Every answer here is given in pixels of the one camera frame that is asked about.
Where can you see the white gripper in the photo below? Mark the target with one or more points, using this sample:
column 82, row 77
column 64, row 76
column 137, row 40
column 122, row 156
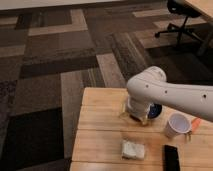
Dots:
column 137, row 109

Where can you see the black eraser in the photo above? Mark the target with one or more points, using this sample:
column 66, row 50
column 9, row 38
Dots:
column 171, row 158

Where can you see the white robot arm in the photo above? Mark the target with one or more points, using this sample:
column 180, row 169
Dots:
column 151, row 87

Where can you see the dark blue ceramic bowl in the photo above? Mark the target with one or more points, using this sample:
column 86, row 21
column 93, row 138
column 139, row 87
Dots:
column 155, row 111

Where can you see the white ceramic cup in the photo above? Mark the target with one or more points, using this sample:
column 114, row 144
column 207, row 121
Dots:
column 177, row 124

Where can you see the wooden desk in background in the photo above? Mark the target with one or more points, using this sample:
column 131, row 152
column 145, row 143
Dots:
column 205, row 7

